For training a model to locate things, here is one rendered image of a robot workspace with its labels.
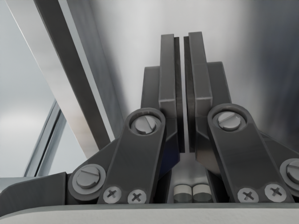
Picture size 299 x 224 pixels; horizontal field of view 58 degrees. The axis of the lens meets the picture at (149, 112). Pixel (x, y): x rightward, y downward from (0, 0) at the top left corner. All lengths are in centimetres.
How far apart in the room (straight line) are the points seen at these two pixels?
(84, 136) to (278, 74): 18
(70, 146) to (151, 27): 172
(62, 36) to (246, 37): 12
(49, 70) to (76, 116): 5
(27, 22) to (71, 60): 4
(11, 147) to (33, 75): 72
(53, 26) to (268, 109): 17
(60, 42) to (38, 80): 133
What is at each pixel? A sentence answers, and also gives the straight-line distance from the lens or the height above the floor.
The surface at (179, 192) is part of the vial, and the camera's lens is 32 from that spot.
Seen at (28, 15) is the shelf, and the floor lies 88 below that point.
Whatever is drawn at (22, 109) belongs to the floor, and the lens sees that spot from 171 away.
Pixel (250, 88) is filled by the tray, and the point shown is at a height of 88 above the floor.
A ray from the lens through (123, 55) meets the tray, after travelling 19.
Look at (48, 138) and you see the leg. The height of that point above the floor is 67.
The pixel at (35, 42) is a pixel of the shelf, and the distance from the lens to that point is 21.
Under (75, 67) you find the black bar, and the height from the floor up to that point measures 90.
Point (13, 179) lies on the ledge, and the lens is 42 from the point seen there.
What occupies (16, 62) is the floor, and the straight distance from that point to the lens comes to 147.
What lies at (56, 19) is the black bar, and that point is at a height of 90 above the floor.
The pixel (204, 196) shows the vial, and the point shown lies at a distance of 32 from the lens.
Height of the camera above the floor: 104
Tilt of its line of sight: 44 degrees down
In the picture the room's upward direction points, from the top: 176 degrees counter-clockwise
